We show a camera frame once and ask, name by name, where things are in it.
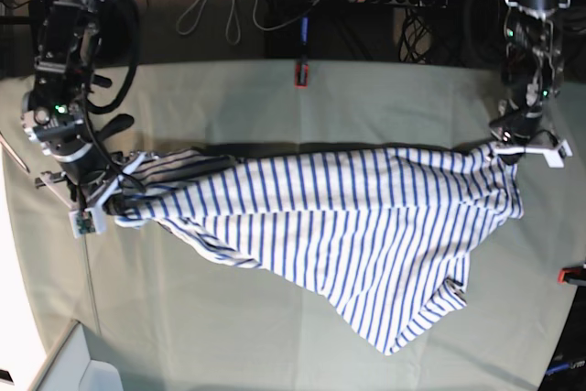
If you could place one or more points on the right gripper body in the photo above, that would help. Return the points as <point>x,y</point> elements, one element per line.
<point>88,178</point>

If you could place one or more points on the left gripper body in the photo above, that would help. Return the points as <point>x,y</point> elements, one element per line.
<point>519,134</point>

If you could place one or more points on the blue white striped t-shirt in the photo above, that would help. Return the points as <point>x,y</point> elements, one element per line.
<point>385,235</point>

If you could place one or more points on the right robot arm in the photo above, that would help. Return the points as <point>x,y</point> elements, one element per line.
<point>58,114</point>

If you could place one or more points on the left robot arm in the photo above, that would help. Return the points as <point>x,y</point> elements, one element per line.
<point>533,72</point>

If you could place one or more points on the metal bar at left edge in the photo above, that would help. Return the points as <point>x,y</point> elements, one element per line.
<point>13,154</point>

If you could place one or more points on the red clamp at right edge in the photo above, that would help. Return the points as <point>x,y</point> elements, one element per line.
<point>575,275</point>

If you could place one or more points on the green table cloth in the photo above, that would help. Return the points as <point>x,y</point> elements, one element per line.
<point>170,320</point>

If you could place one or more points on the white bin at bottom left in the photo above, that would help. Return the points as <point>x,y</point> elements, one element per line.
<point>70,366</point>

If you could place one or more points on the red clamp at top centre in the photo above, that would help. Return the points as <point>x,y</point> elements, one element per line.
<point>302,75</point>

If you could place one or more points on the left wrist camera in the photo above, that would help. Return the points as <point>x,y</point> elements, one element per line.
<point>556,156</point>

